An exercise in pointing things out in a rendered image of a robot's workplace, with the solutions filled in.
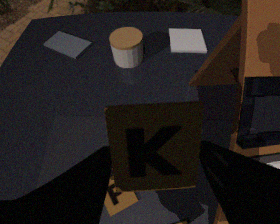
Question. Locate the grey cylinder with tan lid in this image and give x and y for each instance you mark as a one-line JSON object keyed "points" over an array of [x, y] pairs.
{"points": [[127, 47]]}

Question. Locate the brown wooden board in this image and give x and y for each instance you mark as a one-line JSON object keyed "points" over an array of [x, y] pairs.
{"points": [[249, 56]]}

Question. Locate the white paper ticket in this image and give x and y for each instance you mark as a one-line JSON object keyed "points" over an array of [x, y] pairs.
{"points": [[274, 164]]}

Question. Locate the orange tile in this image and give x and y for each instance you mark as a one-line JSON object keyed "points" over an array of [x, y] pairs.
{"points": [[154, 146]]}

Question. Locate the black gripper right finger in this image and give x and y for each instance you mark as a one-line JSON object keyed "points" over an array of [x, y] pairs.
{"points": [[248, 191]]}

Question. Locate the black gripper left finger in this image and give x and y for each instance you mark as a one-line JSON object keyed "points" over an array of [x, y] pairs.
{"points": [[75, 197]]}

